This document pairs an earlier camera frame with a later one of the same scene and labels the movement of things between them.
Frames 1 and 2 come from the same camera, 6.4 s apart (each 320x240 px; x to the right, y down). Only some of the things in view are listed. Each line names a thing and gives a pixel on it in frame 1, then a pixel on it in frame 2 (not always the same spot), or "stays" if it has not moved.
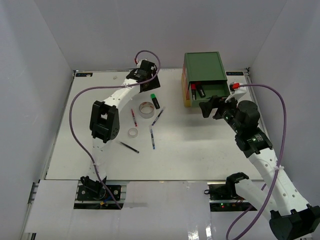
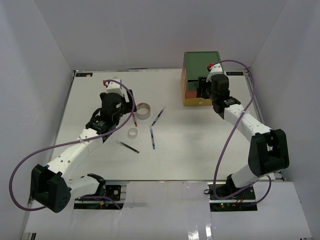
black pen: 130,147 stays
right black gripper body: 227,111 to 206,92
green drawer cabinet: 203,76 stays
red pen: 133,116 stays
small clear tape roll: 133,132 stays
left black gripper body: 152,84 to 126,107
